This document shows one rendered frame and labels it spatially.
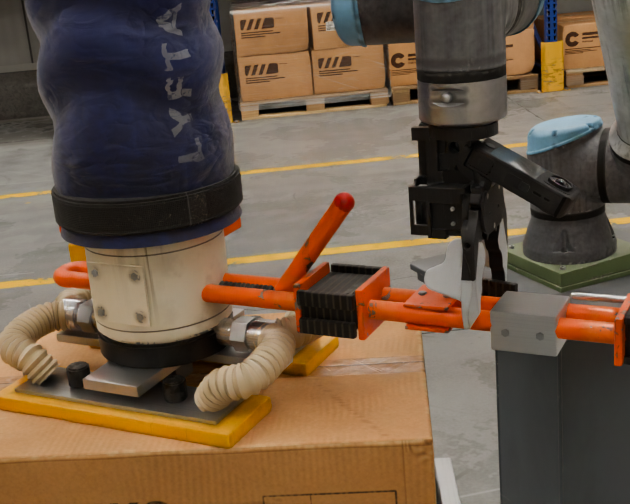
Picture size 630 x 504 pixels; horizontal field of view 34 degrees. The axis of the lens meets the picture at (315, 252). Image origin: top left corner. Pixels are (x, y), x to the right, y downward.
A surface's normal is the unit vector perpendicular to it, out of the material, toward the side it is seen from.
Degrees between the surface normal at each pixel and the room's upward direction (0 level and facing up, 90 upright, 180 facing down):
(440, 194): 90
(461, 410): 0
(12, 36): 90
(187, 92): 109
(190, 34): 71
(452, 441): 0
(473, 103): 90
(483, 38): 90
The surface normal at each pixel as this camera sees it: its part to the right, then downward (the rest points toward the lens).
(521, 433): -0.91, 0.20
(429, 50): -0.73, 0.27
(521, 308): -0.08, -0.95
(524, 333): -0.44, 0.32
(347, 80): 0.07, 0.30
